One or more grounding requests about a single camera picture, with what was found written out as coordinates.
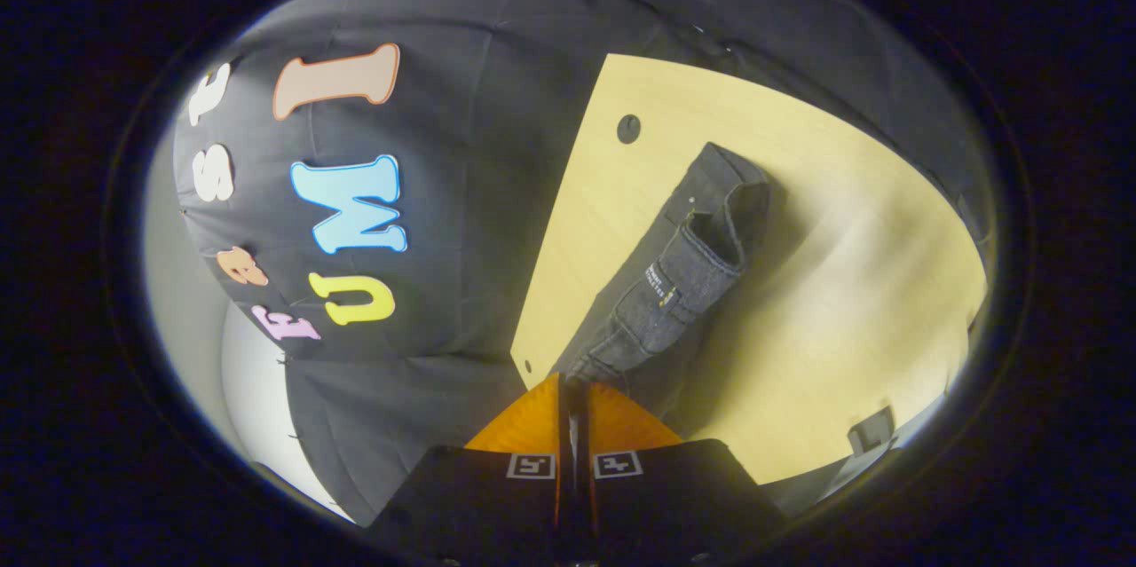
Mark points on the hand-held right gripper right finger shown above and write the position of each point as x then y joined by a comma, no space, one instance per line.
674,496

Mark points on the black backdrop cloth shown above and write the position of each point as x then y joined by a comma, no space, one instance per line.
461,239

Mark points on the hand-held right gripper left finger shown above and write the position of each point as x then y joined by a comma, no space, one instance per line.
479,500

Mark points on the black jeans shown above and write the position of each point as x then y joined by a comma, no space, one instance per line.
683,283

